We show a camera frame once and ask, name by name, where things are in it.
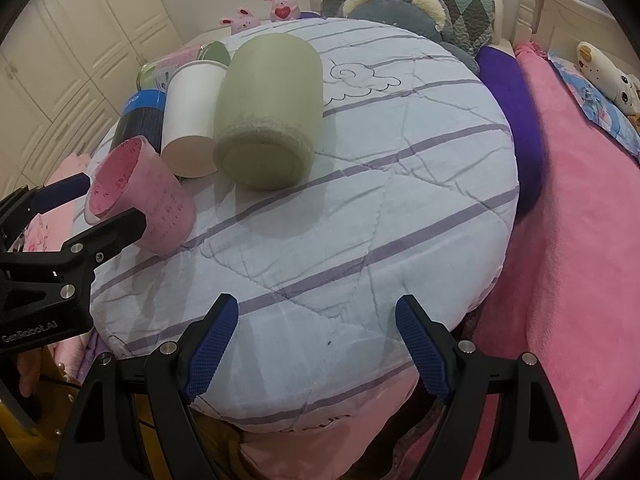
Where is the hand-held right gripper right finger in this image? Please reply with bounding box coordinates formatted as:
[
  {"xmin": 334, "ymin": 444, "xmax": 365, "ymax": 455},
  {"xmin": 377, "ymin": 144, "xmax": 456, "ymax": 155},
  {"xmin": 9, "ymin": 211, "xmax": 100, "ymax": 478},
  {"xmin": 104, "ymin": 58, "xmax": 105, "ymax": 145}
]
[{"xmin": 395, "ymin": 295, "xmax": 593, "ymax": 480}]

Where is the small green cup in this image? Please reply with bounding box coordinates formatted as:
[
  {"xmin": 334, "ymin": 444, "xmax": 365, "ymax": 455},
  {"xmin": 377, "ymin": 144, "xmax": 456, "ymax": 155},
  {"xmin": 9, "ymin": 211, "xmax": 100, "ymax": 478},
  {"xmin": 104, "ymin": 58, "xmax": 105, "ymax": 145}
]
[{"xmin": 200, "ymin": 41, "xmax": 232, "ymax": 68}]

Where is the white cup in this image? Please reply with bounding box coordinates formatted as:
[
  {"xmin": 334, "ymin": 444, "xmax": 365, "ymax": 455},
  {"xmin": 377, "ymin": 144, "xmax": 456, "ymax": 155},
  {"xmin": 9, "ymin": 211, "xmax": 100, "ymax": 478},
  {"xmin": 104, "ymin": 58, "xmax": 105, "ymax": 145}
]
[{"xmin": 160, "ymin": 60, "xmax": 232, "ymax": 179}]

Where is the cream bed headboard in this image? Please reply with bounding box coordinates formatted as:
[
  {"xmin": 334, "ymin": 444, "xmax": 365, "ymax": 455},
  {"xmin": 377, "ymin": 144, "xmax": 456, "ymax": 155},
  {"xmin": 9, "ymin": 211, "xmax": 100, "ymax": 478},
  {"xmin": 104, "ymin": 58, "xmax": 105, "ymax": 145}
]
[{"xmin": 510, "ymin": 0, "xmax": 640, "ymax": 63}]

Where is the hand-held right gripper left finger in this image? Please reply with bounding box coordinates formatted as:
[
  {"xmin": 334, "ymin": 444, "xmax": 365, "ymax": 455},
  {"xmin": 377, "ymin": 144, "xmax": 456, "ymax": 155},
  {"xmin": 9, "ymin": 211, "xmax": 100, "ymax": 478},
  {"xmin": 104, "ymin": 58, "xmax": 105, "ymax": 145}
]
[{"xmin": 57, "ymin": 294, "xmax": 240, "ymax": 480}]

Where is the person's left hand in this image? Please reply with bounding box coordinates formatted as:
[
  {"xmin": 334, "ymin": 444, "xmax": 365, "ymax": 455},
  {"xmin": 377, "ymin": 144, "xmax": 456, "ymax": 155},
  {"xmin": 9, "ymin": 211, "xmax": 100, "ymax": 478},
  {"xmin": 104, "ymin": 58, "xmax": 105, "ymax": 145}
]
[{"xmin": 15, "ymin": 352, "xmax": 39, "ymax": 399}]

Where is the purple pillow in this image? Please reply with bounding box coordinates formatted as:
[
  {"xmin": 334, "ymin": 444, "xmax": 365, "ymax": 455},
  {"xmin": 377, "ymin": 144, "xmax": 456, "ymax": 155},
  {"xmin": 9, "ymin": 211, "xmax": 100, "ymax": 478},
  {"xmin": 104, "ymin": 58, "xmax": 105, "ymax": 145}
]
[{"xmin": 472, "ymin": 45, "xmax": 544, "ymax": 217}]

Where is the grey bear plush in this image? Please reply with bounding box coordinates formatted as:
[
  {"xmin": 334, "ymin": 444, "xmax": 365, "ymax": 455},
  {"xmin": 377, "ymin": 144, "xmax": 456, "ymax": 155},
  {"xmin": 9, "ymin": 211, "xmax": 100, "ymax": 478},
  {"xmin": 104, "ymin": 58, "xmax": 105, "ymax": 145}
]
[{"xmin": 340, "ymin": 0, "xmax": 493, "ymax": 59}]

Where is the white plush toy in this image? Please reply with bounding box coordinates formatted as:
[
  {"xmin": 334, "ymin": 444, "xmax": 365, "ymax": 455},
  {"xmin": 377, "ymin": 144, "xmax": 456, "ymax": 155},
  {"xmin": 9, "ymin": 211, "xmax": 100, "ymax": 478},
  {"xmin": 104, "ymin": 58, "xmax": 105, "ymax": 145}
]
[{"xmin": 576, "ymin": 41, "xmax": 640, "ymax": 122}]

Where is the blue and black cup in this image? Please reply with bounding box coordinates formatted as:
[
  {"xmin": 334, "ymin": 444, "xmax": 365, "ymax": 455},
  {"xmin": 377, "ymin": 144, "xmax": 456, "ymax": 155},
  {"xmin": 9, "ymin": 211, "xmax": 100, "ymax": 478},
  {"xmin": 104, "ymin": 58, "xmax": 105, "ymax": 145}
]
[{"xmin": 111, "ymin": 89, "xmax": 168, "ymax": 157}]

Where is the pink bunny toy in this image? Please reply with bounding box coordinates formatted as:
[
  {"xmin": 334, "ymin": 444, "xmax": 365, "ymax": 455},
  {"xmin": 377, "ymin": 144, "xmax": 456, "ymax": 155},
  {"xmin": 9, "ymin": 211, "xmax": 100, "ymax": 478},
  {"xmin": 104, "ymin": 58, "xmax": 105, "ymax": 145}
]
[
  {"xmin": 263, "ymin": 0, "xmax": 301, "ymax": 22},
  {"xmin": 218, "ymin": 8, "xmax": 261, "ymax": 36}
]

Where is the large green cup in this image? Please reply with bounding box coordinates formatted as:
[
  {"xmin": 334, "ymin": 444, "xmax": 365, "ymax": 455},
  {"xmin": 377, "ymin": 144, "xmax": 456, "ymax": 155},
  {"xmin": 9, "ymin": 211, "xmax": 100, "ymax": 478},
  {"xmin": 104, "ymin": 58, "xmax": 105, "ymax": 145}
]
[{"xmin": 212, "ymin": 32, "xmax": 323, "ymax": 191}]

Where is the light blue striped quilt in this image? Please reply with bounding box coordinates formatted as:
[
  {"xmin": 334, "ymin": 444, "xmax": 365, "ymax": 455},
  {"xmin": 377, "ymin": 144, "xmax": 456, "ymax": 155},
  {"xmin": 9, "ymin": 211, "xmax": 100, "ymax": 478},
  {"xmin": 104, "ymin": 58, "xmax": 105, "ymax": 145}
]
[{"xmin": 74, "ymin": 17, "xmax": 521, "ymax": 432}]

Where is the white wardrobe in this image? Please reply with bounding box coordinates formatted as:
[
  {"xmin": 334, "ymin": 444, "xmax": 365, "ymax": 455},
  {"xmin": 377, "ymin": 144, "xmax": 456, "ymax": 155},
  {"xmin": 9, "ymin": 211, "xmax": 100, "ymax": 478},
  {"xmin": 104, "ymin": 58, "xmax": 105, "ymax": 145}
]
[{"xmin": 0, "ymin": 0, "xmax": 184, "ymax": 202}]

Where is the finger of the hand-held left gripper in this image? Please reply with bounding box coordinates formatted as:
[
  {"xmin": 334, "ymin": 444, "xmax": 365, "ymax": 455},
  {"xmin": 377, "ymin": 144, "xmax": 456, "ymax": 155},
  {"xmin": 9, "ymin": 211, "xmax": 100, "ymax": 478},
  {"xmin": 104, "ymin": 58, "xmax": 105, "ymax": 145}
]
[
  {"xmin": 0, "ymin": 172, "xmax": 92, "ymax": 242},
  {"xmin": 61, "ymin": 207, "xmax": 149, "ymax": 273}
]

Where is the pink cup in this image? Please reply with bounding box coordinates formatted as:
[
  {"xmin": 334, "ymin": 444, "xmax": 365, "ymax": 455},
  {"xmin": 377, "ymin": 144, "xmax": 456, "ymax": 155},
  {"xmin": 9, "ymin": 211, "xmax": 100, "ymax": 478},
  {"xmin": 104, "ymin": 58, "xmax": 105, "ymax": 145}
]
[{"xmin": 84, "ymin": 137, "xmax": 197, "ymax": 255}]

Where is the pink blanket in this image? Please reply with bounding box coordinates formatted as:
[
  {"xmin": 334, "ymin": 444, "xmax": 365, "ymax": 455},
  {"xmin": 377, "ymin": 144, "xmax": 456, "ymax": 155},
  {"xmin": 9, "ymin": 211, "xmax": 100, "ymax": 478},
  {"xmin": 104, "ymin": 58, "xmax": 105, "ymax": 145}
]
[{"xmin": 467, "ymin": 42, "xmax": 640, "ymax": 480}]

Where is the blue cartoon pillow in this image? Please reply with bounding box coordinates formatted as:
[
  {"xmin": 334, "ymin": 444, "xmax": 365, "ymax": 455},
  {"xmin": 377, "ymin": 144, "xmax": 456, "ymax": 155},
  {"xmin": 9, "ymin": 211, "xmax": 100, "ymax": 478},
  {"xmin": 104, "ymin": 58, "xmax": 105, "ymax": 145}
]
[{"xmin": 547, "ymin": 50, "xmax": 640, "ymax": 162}]

